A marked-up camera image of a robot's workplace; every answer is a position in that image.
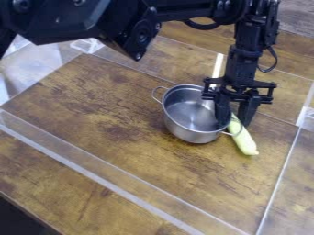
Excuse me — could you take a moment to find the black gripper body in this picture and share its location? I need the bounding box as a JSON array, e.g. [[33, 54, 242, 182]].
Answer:
[[202, 45, 277, 105]]

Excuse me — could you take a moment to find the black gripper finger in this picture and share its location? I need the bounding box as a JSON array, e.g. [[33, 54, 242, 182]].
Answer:
[[215, 94, 231, 129], [238, 96, 262, 127]]

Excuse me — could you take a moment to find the stainless steel pot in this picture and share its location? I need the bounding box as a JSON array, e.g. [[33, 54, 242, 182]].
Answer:
[[151, 84, 244, 144]]

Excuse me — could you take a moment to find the green spoon handle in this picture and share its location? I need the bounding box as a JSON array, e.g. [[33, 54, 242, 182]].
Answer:
[[228, 115, 259, 156]]

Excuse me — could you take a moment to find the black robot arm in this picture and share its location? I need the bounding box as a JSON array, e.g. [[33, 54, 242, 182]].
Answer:
[[0, 0, 279, 125]]

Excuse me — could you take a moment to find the clear acrylic triangle stand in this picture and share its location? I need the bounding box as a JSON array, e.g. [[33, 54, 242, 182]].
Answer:
[[69, 39, 104, 54]]

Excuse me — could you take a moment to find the clear acrylic front barrier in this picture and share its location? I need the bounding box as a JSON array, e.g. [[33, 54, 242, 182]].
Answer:
[[0, 109, 248, 235]]

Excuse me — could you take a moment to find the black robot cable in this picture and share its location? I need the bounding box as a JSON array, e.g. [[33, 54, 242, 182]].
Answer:
[[182, 18, 224, 31]]

